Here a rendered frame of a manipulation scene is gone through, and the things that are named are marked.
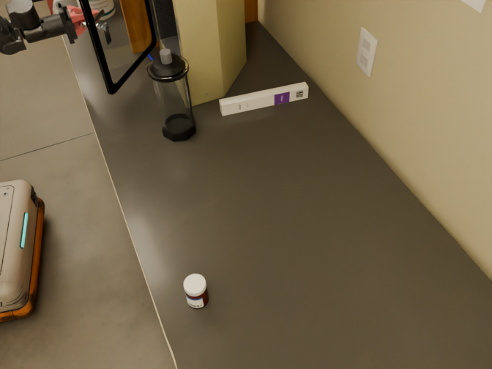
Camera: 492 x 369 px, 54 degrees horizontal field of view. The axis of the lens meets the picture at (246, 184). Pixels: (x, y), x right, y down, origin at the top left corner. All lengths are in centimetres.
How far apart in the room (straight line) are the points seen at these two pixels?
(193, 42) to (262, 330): 80
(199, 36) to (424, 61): 60
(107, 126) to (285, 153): 54
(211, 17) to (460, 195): 79
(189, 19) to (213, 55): 14
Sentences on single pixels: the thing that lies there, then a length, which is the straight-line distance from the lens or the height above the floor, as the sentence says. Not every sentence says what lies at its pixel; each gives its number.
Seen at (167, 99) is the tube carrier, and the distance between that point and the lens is 131.
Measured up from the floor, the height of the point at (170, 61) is 118.
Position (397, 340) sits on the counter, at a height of 94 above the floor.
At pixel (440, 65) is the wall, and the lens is 114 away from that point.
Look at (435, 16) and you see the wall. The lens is 113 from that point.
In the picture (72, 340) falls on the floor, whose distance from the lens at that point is 221.
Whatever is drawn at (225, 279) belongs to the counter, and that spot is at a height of 94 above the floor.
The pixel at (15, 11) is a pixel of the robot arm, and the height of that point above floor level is 128.
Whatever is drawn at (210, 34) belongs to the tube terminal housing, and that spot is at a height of 117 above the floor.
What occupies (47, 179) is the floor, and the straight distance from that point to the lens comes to 281.
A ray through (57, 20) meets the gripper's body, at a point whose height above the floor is 122.
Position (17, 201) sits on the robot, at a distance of 236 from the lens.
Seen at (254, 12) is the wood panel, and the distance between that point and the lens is 190.
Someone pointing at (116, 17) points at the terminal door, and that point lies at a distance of 151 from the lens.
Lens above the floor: 189
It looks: 49 degrees down
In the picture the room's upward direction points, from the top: 3 degrees counter-clockwise
